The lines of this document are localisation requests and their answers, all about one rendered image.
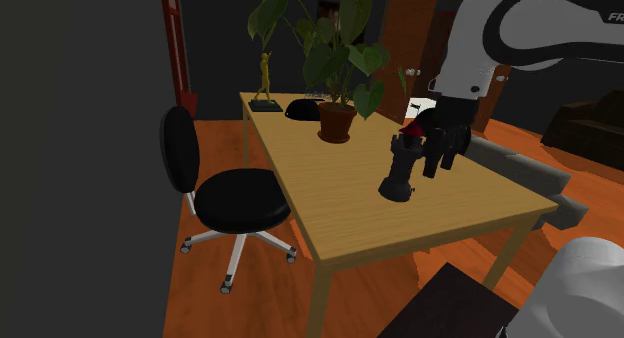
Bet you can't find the white flat object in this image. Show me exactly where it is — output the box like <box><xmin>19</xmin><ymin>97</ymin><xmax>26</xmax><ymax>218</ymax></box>
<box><xmin>405</xmin><ymin>97</ymin><xmax>438</xmax><ymax>121</ymax></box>

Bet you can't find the red door frame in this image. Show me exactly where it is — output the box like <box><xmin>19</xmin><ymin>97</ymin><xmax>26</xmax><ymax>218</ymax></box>
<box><xmin>159</xmin><ymin>0</ymin><xmax>200</xmax><ymax>120</ymax></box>

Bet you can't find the grey sofa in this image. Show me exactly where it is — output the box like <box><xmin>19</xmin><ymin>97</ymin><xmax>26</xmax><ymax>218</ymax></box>
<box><xmin>461</xmin><ymin>134</ymin><xmax>592</xmax><ymax>232</ymax></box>

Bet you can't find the brown wooden door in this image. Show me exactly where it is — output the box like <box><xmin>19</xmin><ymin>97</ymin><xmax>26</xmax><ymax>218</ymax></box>
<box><xmin>374</xmin><ymin>0</ymin><xmax>514</xmax><ymax>134</ymax></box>

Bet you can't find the dark robot stand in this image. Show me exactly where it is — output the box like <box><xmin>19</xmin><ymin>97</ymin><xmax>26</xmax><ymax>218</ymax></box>
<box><xmin>377</xmin><ymin>261</ymin><xmax>521</xmax><ymax>338</ymax></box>

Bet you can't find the dark wall picture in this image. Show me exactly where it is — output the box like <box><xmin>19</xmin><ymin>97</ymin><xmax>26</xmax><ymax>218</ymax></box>
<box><xmin>316</xmin><ymin>0</ymin><xmax>367</xmax><ymax>47</ymax></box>

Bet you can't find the black chess rook figure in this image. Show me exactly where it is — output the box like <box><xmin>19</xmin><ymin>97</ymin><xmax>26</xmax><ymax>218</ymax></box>
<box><xmin>377</xmin><ymin>133</ymin><xmax>425</xmax><ymax>204</ymax></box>

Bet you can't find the black office chair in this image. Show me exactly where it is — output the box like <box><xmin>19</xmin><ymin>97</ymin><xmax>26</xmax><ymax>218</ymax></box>
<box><xmin>159</xmin><ymin>105</ymin><xmax>299</xmax><ymax>296</ymax></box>

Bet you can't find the black dome-shaped object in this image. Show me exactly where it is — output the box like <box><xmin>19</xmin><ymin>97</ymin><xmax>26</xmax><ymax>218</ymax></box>
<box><xmin>284</xmin><ymin>97</ymin><xmax>326</xmax><ymax>123</ymax></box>

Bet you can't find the light wooden table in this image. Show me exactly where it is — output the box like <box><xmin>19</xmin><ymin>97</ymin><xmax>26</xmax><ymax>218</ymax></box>
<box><xmin>239</xmin><ymin>91</ymin><xmax>560</xmax><ymax>338</ymax></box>

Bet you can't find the dark brown sofa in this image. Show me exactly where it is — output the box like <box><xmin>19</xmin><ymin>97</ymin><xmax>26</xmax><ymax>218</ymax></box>
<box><xmin>539</xmin><ymin>88</ymin><xmax>624</xmax><ymax>173</ymax></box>

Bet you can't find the green plant in brown pot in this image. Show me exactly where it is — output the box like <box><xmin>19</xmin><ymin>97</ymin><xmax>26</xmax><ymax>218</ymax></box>
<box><xmin>246</xmin><ymin>0</ymin><xmax>409</xmax><ymax>145</ymax></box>

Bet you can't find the golden figure on dark base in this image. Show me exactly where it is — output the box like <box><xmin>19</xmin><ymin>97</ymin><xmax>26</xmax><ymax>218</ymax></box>
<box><xmin>247</xmin><ymin>51</ymin><xmax>285</xmax><ymax>113</ymax></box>

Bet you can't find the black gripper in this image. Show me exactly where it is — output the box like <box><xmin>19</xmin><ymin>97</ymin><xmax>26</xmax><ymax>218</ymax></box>
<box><xmin>421</xmin><ymin>95</ymin><xmax>482</xmax><ymax>179</ymax></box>

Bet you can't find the dark red cone-shaped object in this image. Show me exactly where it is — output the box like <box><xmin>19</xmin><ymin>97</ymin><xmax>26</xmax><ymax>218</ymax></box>
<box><xmin>399</xmin><ymin>116</ymin><xmax>426</xmax><ymax>139</ymax></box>

